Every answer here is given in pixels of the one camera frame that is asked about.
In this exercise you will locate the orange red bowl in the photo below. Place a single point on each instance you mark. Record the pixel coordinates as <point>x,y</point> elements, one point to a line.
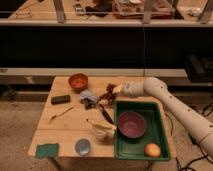
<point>78,82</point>

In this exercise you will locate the black handled utensil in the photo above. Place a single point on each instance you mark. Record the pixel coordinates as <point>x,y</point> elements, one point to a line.
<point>105,114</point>

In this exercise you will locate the purple bowl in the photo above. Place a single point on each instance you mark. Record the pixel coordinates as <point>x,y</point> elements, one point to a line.
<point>132,124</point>

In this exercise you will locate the green sponge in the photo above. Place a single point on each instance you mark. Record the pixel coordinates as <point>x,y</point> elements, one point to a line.
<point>47,151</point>

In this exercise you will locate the wooden spoon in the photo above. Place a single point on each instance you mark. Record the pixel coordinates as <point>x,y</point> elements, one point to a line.
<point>60,114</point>

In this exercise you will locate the red yellow apple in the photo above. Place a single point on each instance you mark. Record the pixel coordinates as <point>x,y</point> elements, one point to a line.
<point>152,150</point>

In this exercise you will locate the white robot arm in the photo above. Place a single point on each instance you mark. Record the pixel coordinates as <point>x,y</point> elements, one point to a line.
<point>200,128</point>

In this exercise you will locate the green plastic tray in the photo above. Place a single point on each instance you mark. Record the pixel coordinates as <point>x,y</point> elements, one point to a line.
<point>133,149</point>

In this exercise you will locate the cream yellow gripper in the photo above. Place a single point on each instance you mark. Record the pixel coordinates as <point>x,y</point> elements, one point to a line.
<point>118,89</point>

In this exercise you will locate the dark red grape bunch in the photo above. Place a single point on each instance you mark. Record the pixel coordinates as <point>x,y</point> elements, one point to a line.
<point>109,96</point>

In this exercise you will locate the blue grey cup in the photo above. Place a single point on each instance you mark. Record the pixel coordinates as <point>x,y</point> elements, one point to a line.
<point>83,147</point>

